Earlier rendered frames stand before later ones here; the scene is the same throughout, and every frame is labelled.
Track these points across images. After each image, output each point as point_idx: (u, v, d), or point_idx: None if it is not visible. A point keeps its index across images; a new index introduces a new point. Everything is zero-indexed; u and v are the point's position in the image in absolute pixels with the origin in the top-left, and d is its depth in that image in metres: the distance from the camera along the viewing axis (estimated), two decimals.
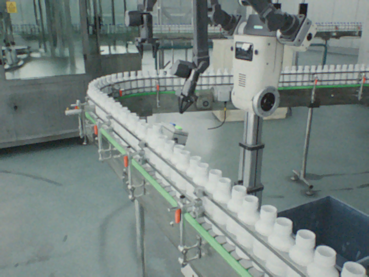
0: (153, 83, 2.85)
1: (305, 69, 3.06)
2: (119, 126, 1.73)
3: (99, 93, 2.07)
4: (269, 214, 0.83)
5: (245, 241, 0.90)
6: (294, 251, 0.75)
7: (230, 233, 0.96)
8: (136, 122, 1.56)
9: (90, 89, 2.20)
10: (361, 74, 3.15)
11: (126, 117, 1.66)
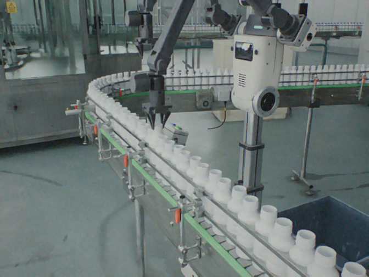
0: None
1: (305, 69, 3.06)
2: (119, 126, 1.73)
3: (99, 93, 2.07)
4: (269, 214, 0.83)
5: (245, 241, 0.90)
6: (295, 252, 0.75)
7: (230, 233, 0.96)
8: (136, 122, 1.56)
9: (90, 89, 2.20)
10: (361, 74, 3.15)
11: (126, 117, 1.66)
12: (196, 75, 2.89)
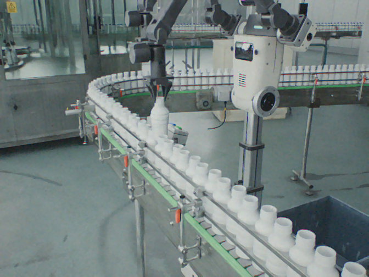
0: None
1: (305, 69, 3.06)
2: (121, 126, 1.72)
3: (99, 93, 2.07)
4: (269, 214, 0.83)
5: (245, 241, 0.90)
6: (295, 252, 0.75)
7: (229, 233, 0.97)
8: (135, 122, 1.55)
9: (90, 89, 2.20)
10: (361, 74, 3.15)
11: (126, 117, 1.65)
12: (196, 75, 2.89)
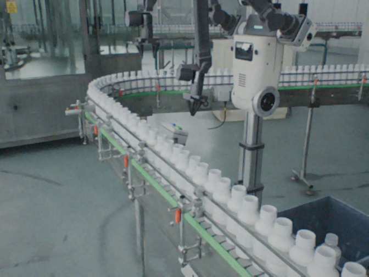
0: (153, 83, 2.85)
1: (305, 69, 3.06)
2: (121, 126, 1.72)
3: (99, 93, 2.07)
4: (269, 214, 0.83)
5: (245, 241, 0.90)
6: (295, 252, 0.75)
7: (229, 233, 0.97)
8: (135, 122, 1.55)
9: (90, 89, 2.20)
10: (361, 74, 3.15)
11: (126, 117, 1.65)
12: None
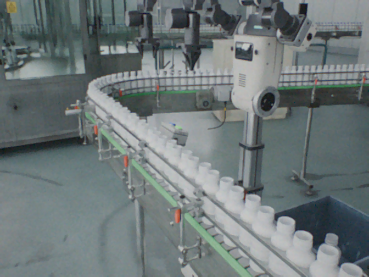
0: (153, 83, 2.85)
1: (305, 69, 3.06)
2: (119, 126, 1.73)
3: (99, 93, 2.07)
4: (251, 203, 0.88)
5: (235, 230, 0.95)
6: (274, 236, 0.81)
7: (216, 221, 1.02)
8: (135, 122, 1.56)
9: (90, 89, 2.20)
10: (361, 74, 3.15)
11: (126, 117, 1.66)
12: (196, 75, 2.89)
